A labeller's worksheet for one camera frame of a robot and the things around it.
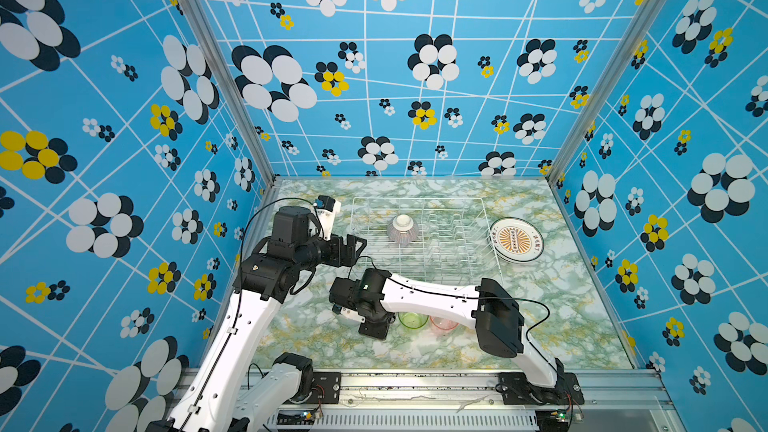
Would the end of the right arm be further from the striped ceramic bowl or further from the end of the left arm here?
the striped ceramic bowl

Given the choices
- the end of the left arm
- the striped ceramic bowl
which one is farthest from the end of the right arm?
the striped ceramic bowl

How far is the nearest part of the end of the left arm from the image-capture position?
0.46m

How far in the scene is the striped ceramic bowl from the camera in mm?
982

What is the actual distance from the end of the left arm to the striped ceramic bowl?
1.15 ft
